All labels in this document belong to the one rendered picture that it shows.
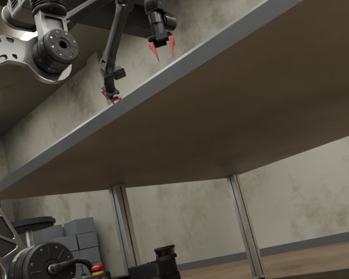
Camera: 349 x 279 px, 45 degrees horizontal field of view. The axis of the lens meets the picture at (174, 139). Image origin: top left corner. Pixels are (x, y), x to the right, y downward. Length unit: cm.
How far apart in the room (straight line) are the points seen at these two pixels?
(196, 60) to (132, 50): 527
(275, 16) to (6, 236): 110
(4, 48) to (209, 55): 100
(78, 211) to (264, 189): 364
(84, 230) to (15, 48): 505
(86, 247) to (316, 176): 364
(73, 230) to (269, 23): 592
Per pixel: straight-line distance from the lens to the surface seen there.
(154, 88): 99
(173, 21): 189
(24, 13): 194
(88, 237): 658
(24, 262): 134
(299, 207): 437
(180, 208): 537
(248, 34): 83
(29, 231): 320
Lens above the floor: 32
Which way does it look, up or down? 14 degrees up
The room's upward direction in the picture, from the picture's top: 14 degrees counter-clockwise
